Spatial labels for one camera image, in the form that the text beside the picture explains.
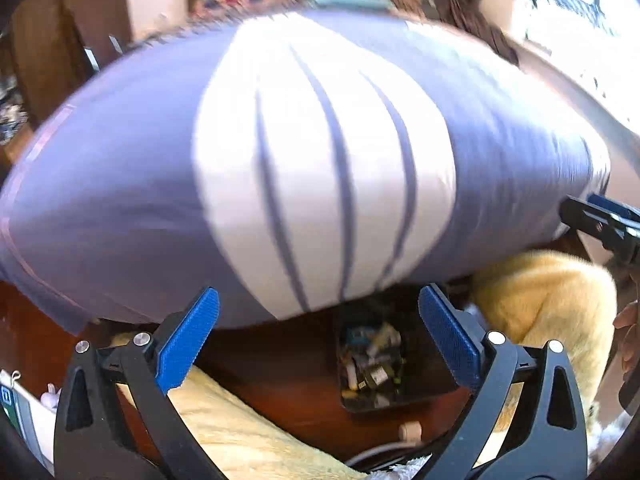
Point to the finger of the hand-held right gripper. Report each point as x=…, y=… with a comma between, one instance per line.
x=600, y=227
x=612, y=207

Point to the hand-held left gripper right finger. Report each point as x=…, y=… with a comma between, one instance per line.
x=450, y=340

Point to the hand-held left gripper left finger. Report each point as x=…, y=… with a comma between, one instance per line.
x=187, y=340

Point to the black trash bin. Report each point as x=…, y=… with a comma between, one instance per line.
x=440, y=395

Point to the person's right hand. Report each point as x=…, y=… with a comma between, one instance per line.
x=629, y=332

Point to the white fluffy slipper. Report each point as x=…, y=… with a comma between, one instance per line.
x=410, y=464
x=605, y=440

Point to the yellow fluffy pants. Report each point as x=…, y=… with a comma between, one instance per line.
x=540, y=300

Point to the white plug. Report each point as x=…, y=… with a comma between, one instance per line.
x=410, y=432

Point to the pink white object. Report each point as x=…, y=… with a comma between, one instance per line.
x=50, y=396

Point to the green white box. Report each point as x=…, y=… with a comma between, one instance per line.
x=22, y=425

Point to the purple white striped bedspread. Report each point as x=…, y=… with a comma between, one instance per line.
x=125, y=160

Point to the black drying rack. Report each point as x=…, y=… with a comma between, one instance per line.
x=575, y=2

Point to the white storage box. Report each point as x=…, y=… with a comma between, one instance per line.
x=505, y=10

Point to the brown curtain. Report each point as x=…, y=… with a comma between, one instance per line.
x=470, y=10

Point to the dark wooden wardrobe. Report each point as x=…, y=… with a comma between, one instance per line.
x=60, y=35

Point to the teal pillow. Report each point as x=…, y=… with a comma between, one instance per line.
x=350, y=2

